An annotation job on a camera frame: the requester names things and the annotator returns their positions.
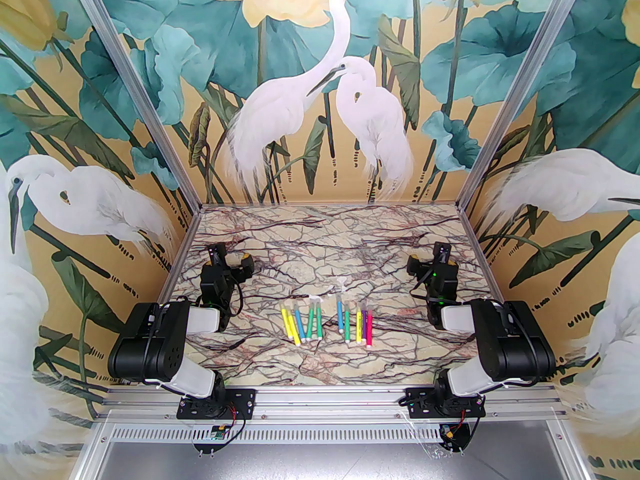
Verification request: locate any perforated metal strip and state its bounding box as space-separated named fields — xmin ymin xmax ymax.
xmin=97 ymin=422 xmax=556 ymax=444

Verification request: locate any grey metal panel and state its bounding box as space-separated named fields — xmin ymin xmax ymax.
xmin=75 ymin=440 xmax=568 ymax=480

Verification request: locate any aluminium table edge rail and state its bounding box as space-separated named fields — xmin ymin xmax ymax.
xmin=199 ymin=203 xmax=463 ymax=211
xmin=457 ymin=207 xmax=543 ymax=384
xmin=122 ymin=207 xmax=203 ymax=386

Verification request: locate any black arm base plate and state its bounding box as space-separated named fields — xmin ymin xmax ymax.
xmin=404 ymin=387 xmax=487 ymax=419
xmin=177 ymin=389 xmax=257 ymax=420

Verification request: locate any red black power wire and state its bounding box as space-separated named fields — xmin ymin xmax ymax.
xmin=222 ymin=402 xmax=247 ymax=441
xmin=447 ymin=408 xmax=475 ymax=436

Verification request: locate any wide aluminium mounting rail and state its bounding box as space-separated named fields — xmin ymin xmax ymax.
xmin=97 ymin=387 xmax=571 ymax=421

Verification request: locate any clear acrylic bracket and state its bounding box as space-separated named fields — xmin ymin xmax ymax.
xmin=405 ymin=415 xmax=472 ymax=461

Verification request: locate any aluminium frame post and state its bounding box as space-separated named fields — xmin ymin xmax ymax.
xmin=456 ymin=0 xmax=596 ymax=211
xmin=65 ymin=0 xmax=203 ymax=211

